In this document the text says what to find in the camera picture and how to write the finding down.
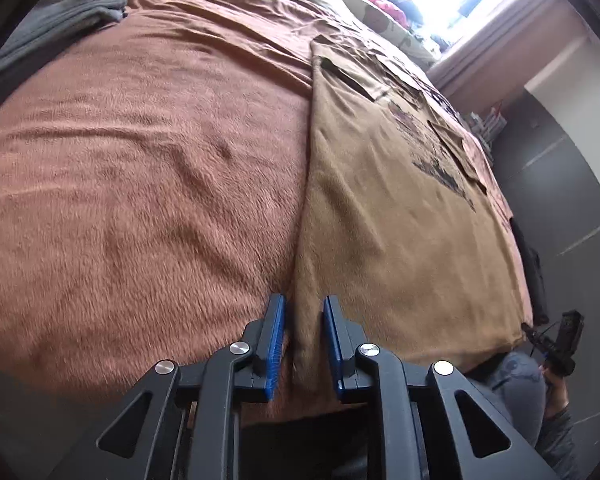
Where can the person's right hand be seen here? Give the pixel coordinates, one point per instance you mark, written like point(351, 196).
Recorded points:
point(556, 394)

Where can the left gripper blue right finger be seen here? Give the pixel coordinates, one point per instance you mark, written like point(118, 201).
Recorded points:
point(343, 337)

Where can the black folded garment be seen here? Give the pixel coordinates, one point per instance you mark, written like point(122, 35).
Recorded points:
point(531, 264)

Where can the pink curtain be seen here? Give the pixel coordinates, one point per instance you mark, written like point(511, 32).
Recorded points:
point(494, 63)

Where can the brown printed t-shirt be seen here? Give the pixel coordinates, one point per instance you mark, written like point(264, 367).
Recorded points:
point(397, 223)

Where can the person's grey patterned trousers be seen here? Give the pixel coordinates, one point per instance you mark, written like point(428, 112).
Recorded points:
point(514, 384)

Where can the dark wardrobe panel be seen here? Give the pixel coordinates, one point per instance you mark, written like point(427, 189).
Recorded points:
point(555, 199)

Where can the white nightstand with items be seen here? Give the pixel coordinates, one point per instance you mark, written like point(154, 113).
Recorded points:
point(486, 129)

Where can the rust orange bed cover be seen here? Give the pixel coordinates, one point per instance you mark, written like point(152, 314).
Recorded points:
point(152, 183)

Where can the bear print pillow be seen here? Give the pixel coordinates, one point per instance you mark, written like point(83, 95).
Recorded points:
point(386, 26)

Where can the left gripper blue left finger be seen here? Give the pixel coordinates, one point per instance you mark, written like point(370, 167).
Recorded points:
point(265, 338)

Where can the grey folded clothes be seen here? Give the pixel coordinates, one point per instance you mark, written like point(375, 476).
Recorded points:
point(53, 20)

